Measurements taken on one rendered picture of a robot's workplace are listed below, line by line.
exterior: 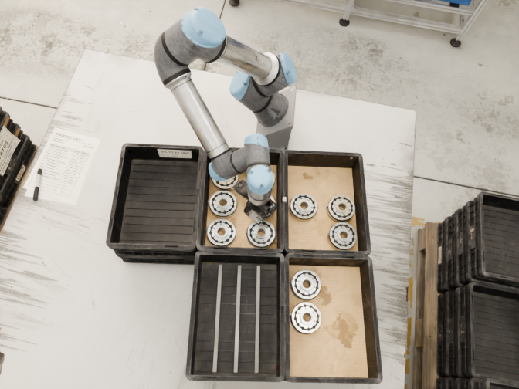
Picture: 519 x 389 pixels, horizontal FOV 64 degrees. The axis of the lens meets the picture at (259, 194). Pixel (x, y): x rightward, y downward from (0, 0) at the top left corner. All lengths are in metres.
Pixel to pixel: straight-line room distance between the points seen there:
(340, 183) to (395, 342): 0.62
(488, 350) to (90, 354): 1.66
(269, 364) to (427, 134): 1.99
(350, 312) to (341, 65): 2.00
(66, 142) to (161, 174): 0.50
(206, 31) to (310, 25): 2.13
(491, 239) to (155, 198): 1.53
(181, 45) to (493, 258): 1.65
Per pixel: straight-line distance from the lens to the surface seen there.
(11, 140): 2.50
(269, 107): 1.68
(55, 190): 1.89
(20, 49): 3.41
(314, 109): 1.98
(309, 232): 1.57
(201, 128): 1.33
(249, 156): 1.27
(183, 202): 1.60
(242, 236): 1.54
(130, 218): 1.61
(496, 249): 2.23
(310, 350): 1.49
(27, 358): 1.75
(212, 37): 1.25
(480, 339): 2.22
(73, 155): 1.94
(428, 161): 2.88
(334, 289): 1.53
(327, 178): 1.66
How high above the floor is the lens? 2.30
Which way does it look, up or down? 67 degrees down
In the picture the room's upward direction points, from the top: 8 degrees clockwise
